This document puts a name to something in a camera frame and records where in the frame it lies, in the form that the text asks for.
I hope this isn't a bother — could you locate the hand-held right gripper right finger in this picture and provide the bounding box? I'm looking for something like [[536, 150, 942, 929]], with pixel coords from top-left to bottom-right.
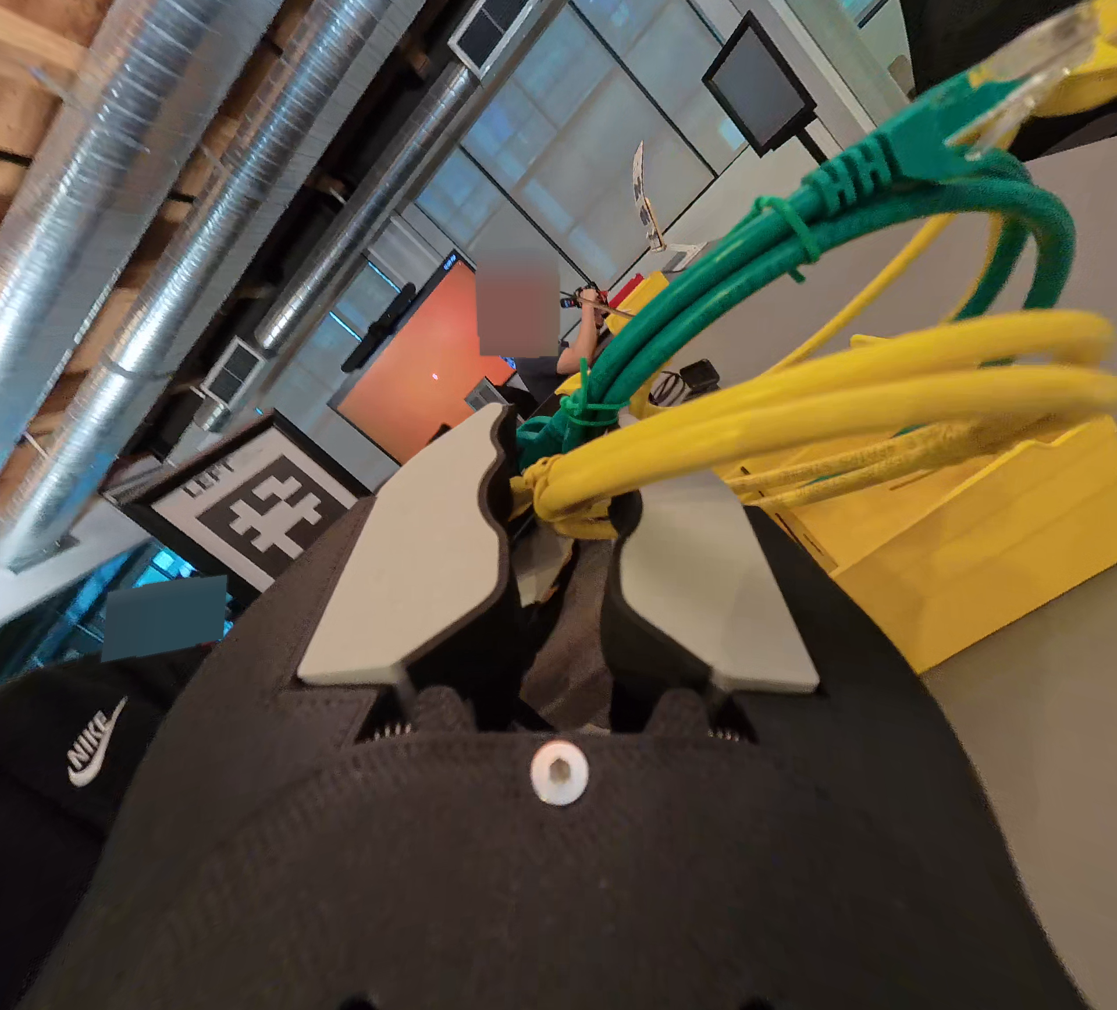
[[602, 471, 823, 697]]

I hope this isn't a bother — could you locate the green zip tie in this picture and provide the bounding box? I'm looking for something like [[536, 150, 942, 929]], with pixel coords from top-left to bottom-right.
[[558, 360, 629, 444], [755, 194, 823, 282]]

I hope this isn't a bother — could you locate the silver ventilation duct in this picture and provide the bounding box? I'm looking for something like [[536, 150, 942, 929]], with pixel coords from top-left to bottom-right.
[[253, 0, 651, 357], [0, 0, 516, 570], [0, 0, 350, 453]]

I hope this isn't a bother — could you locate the square air vent grille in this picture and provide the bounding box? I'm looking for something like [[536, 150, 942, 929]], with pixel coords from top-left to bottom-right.
[[447, 0, 542, 79], [199, 336, 267, 409]]

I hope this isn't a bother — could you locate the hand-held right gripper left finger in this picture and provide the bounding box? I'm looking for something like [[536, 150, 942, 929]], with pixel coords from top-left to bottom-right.
[[297, 401, 518, 687]]

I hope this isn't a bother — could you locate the small black device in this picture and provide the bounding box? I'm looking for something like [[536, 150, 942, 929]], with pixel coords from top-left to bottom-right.
[[650, 360, 721, 404]]

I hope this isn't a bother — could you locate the white paper sign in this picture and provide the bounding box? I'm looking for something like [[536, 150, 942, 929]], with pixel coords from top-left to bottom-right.
[[630, 141, 668, 254]]

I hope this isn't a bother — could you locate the yellow plastic bin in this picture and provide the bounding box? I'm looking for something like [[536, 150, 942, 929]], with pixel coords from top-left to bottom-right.
[[628, 377, 1117, 675]]

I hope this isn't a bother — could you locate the green ethernet cable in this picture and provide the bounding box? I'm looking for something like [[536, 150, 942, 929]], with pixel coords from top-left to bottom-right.
[[515, 2, 1102, 474]]

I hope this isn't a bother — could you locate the small monitor on stand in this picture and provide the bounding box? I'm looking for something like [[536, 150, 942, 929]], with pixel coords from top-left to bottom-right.
[[702, 10, 830, 165]]

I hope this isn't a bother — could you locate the black video bar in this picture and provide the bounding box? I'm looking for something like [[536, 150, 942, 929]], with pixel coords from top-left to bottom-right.
[[340, 281, 418, 374]]

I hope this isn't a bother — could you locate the large orange wall screen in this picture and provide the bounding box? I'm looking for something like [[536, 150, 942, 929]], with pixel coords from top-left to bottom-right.
[[327, 246, 525, 465]]

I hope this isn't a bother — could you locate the person's black sweater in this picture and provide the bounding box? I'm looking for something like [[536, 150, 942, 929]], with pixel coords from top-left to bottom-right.
[[0, 652, 211, 1010]]

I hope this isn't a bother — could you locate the yellow ethernet cable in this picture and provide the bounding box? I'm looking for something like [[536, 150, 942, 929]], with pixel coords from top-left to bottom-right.
[[510, 0, 1117, 540]]

